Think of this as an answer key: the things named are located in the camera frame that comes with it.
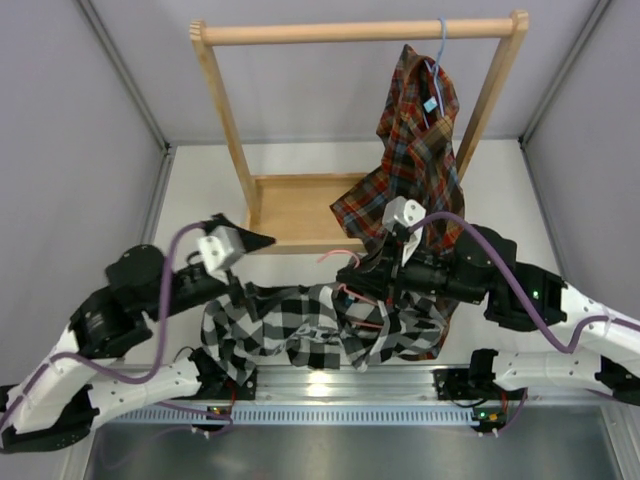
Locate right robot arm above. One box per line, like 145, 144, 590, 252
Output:
337, 225, 639, 405

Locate wooden clothes rack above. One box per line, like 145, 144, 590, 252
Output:
189, 10, 529, 254

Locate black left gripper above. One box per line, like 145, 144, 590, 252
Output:
144, 215, 298, 323

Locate blue wire hanger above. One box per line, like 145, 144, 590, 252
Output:
423, 17, 447, 127

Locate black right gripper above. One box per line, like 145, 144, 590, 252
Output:
338, 234, 490, 310

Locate pink wire hanger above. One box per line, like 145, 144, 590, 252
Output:
316, 249, 383, 330

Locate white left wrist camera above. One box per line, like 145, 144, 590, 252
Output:
197, 226, 245, 275

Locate black white checkered shirt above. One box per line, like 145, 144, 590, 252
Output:
201, 284, 448, 385

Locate red brown plaid shirt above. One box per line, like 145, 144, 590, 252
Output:
330, 45, 465, 348

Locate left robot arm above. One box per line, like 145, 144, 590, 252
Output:
1, 214, 276, 454

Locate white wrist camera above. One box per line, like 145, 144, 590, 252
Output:
197, 226, 245, 275
382, 196, 426, 266

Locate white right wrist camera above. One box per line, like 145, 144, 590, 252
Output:
382, 196, 426, 266

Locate aluminium mounting rail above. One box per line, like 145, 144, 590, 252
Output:
99, 363, 594, 426

